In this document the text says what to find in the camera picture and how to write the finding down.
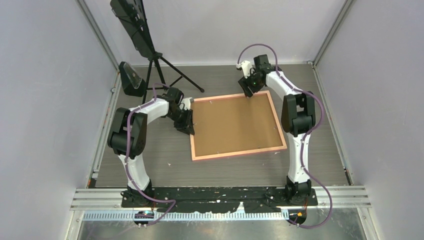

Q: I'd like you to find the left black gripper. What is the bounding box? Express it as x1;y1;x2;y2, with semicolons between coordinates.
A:
167;108;195;136

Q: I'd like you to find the pink wooden picture frame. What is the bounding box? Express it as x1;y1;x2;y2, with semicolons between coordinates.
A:
189;90;288;162

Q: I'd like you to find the brown cardboard backing board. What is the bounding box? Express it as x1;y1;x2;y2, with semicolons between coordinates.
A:
192;94;284;158

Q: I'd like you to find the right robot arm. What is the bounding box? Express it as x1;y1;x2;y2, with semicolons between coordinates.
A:
236;54;316;205

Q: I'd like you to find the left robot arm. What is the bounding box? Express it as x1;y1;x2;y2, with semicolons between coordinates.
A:
107;87;195;207

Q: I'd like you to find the black wedge stand base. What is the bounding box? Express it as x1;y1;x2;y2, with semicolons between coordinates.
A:
118;61;147;97

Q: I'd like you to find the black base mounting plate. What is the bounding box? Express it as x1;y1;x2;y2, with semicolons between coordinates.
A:
120;186;318;214

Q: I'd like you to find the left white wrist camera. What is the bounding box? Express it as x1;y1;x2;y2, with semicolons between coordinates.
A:
180;97;194;110

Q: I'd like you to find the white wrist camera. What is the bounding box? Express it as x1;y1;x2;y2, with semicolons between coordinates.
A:
180;97;194;110
236;60;255;79

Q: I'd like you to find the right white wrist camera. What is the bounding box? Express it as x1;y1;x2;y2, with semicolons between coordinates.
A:
236;60;255;79

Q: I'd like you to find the black camera tripod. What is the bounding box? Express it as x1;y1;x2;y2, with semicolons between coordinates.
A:
142;52;205;103

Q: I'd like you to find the aluminium rail front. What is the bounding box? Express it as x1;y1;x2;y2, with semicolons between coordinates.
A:
70;186;372;222

